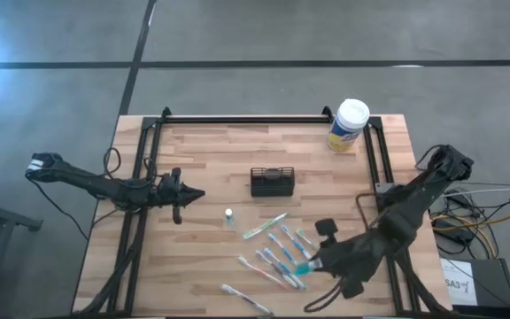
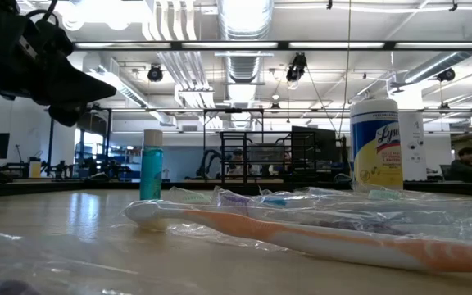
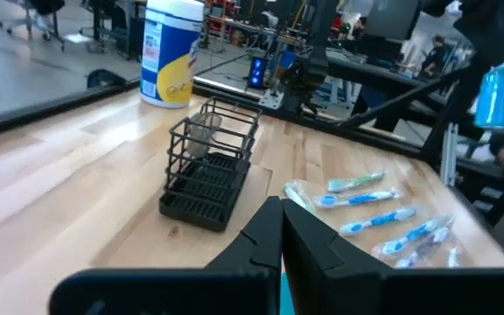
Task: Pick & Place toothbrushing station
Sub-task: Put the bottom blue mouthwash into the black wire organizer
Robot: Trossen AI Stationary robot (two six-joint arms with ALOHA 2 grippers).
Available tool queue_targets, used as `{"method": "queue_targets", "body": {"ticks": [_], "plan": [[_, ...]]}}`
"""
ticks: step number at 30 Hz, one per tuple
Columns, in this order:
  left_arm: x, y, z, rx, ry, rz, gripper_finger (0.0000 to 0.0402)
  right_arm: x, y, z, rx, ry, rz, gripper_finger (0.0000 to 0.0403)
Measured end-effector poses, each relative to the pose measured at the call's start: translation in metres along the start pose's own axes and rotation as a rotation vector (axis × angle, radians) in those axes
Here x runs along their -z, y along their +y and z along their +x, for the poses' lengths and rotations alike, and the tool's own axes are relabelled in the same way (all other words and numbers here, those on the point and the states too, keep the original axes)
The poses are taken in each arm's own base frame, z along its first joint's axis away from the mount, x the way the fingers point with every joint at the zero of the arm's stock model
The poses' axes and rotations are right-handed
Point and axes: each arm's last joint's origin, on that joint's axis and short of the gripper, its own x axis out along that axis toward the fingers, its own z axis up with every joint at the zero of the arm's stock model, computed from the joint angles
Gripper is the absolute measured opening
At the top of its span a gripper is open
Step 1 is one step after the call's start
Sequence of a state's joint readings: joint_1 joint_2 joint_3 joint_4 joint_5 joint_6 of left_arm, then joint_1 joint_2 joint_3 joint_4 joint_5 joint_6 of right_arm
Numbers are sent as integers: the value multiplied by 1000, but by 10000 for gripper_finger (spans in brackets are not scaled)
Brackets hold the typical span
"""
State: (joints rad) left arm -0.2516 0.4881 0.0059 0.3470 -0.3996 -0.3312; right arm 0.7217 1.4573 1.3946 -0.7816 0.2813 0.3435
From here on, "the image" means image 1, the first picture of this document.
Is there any grey metal mounting plate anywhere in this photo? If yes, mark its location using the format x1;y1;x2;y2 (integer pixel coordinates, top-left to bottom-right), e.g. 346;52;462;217
374;182;398;196

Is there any black box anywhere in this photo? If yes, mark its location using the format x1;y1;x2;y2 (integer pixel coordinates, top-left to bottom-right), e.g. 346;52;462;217
439;258;510;307

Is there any yellow cable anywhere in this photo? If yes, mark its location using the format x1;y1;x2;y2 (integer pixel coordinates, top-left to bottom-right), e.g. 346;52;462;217
430;214;510;259

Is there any white paper label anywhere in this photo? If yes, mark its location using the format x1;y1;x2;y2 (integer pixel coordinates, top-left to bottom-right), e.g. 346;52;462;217
440;258;478;307

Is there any orange white toothbrush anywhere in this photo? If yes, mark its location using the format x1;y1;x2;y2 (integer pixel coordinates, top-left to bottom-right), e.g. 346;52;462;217
236;255;290;289

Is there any black furniture leg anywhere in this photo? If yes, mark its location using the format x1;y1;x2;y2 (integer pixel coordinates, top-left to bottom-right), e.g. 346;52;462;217
0;194;43;319

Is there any dark green white toothbrush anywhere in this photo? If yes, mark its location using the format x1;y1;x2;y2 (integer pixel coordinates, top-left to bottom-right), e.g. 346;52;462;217
241;212;290;240

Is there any clear plastic wrapper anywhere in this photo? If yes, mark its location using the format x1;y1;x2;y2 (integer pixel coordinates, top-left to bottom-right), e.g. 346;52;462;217
254;250;298;289

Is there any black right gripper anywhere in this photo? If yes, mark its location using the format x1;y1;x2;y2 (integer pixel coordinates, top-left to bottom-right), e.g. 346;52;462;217
311;218;383;299

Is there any black power brick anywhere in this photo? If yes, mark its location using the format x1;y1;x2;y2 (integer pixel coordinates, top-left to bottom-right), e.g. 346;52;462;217
434;219;475;244

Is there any white yellow wipes canister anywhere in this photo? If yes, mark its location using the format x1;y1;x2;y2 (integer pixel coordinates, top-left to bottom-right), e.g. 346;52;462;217
327;97;371;153

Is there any black wire basket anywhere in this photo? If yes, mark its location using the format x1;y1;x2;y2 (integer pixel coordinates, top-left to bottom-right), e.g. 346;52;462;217
250;166;296;198

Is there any purple white toothbrush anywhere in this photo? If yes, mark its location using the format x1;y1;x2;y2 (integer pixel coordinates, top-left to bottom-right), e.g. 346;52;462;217
219;284;274;316

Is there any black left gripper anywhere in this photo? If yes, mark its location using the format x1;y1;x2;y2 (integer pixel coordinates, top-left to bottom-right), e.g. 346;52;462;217
156;167;206;225

